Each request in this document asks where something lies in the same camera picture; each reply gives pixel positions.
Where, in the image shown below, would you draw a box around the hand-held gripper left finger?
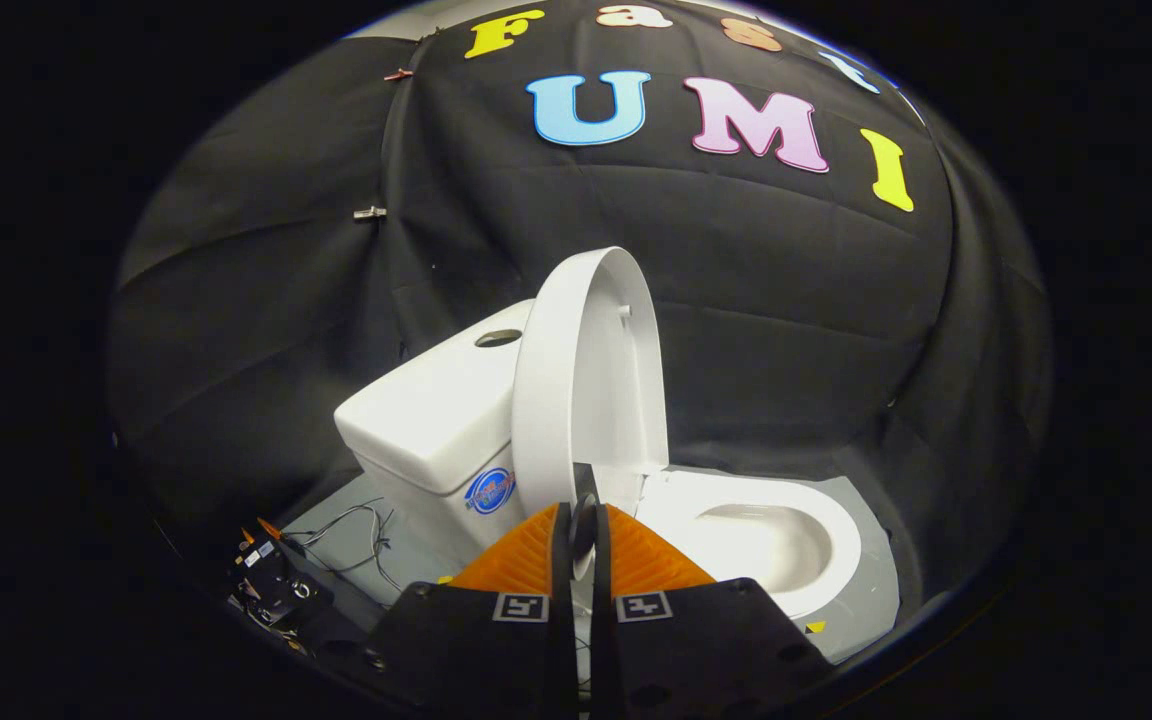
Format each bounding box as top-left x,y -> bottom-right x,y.
361,502 -> 578,719

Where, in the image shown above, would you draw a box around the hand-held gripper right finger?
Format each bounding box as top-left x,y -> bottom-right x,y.
591,503 -> 834,719

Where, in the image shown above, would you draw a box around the thin tangled cables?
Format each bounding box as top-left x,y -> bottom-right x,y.
284,497 -> 405,593

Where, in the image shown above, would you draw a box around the black backdrop cloth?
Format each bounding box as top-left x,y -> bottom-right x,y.
106,0 -> 1054,623

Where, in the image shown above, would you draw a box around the white toilet bowl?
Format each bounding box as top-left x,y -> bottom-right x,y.
576,464 -> 864,623

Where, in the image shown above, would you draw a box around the white toilet lid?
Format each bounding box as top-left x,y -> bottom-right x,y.
511,246 -> 671,518

